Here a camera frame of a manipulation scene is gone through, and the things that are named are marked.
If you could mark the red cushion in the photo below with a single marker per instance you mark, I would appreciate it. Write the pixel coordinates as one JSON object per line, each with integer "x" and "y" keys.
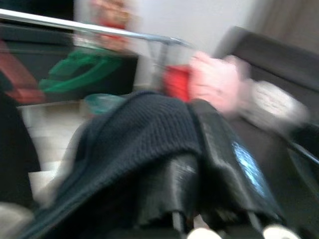
{"x": 177, "y": 82}

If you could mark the dark grey fabric sofa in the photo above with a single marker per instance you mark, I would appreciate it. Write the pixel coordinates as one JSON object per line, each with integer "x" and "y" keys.
{"x": 274, "y": 57}

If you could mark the grey round totoro cushion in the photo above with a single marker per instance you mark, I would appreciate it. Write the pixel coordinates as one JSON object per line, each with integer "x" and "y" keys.
{"x": 274, "y": 104}

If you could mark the red robed figurine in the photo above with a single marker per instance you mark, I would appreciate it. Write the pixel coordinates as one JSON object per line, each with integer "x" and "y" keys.
{"x": 109, "y": 15}

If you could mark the pink cat face cushion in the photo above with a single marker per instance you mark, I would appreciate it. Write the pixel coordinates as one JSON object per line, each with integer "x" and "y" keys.
{"x": 216, "y": 79}

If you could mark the black ribbed knit garment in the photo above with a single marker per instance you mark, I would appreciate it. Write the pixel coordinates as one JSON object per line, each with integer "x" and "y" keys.
{"x": 137, "y": 129}

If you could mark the green plastic hanger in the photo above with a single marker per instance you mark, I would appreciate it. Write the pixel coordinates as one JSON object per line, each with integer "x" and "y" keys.
{"x": 62, "y": 63}

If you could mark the black long sleeve shirt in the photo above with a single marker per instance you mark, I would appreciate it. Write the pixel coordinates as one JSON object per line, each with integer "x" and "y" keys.
{"x": 15, "y": 137}

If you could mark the silver metal clothes rack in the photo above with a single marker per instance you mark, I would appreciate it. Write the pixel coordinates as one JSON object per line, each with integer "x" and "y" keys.
{"x": 74, "y": 25}

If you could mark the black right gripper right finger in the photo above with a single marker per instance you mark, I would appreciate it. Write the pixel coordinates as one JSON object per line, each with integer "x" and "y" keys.
{"x": 224, "y": 161}

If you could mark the black television console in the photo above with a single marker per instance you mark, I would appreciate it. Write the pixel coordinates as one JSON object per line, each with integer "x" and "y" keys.
{"x": 37, "y": 42}

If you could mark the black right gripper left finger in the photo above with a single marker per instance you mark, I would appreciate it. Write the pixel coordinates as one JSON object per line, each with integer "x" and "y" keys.
{"x": 174, "y": 194}

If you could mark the teal plastic bin liner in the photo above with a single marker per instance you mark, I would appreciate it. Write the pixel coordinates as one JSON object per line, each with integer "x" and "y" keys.
{"x": 104, "y": 103}

